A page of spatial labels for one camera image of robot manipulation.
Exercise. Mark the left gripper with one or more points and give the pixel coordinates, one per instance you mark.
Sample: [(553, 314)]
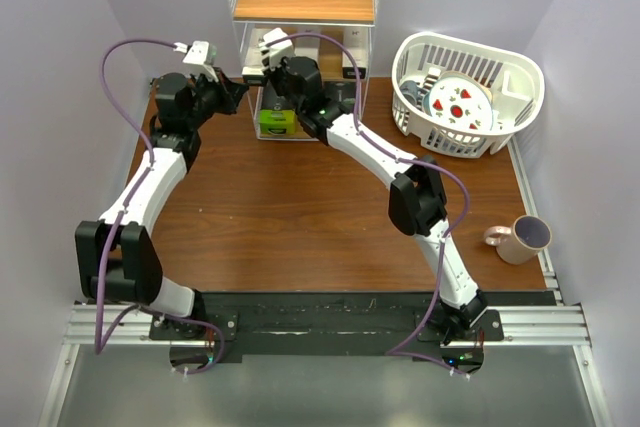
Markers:
[(229, 92)]

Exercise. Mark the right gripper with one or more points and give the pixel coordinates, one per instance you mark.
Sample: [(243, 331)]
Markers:
[(273, 74)]

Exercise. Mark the small silver box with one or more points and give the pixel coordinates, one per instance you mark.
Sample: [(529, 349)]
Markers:
[(252, 67)]

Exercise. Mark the black green razor box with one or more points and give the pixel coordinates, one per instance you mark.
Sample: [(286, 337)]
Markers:
[(343, 92), (276, 116)]

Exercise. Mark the narrow silver razor box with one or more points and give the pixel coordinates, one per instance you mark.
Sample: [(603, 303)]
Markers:
[(356, 41)]

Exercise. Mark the silver box with H logo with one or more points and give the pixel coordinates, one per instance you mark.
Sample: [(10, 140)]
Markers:
[(308, 46)]

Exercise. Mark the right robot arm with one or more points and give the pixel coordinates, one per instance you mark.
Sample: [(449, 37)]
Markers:
[(417, 198)]

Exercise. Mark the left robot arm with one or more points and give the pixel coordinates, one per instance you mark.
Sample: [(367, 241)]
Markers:
[(116, 257)]

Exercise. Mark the grey item in basket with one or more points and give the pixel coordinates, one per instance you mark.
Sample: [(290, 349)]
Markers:
[(412, 93)]

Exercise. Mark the watermelon pattern plate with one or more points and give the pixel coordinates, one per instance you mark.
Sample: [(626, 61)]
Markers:
[(456, 100)]

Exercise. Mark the white plastic dish basket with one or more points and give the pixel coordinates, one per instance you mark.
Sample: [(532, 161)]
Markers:
[(515, 82)]

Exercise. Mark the pink ceramic mug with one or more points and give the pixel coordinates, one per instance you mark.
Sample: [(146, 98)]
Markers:
[(518, 243)]

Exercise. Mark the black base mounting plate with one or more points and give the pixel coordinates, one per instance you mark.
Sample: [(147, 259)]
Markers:
[(357, 324)]

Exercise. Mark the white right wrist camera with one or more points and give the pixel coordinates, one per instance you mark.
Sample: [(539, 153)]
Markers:
[(274, 46)]

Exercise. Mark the aluminium frame rail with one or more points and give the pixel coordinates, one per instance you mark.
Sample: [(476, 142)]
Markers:
[(267, 217)]

